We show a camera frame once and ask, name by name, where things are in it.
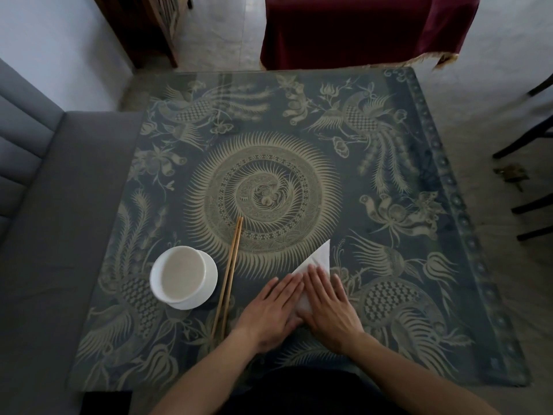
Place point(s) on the person's left hand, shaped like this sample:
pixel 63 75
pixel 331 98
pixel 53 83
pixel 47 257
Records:
pixel 270 315

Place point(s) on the person's right hand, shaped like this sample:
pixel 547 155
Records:
pixel 332 315

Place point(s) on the white paper napkin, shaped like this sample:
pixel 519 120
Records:
pixel 322 257

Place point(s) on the person's right forearm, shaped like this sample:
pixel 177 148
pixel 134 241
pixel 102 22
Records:
pixel 414 384

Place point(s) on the person's left forearm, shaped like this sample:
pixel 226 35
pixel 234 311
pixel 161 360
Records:
pixel 207 380

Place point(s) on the person's black clothing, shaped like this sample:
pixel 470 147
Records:
pixel 306 391

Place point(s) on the white saucer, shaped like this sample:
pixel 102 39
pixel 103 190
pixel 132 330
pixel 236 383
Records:
pixel 211 280

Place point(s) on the white ceramic bowl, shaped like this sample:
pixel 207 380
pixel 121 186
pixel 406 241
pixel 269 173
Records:
pixel 179 274

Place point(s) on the blue patterned tablecloth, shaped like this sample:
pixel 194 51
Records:
pixel 358 168

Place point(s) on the dark table leg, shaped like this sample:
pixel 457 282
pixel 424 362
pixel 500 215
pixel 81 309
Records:
pixel 106 402

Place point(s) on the brown debris on floor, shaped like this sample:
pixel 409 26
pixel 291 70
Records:
pixel 511 173

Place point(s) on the grey upholstered sofa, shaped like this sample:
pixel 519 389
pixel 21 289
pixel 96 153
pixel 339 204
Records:
pixel 47 254

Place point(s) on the dark red cloth table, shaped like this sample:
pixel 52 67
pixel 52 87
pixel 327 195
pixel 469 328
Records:
pixel 363 25

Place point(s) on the dark wooden cabinet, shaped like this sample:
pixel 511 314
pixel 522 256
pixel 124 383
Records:
pixel 134 25

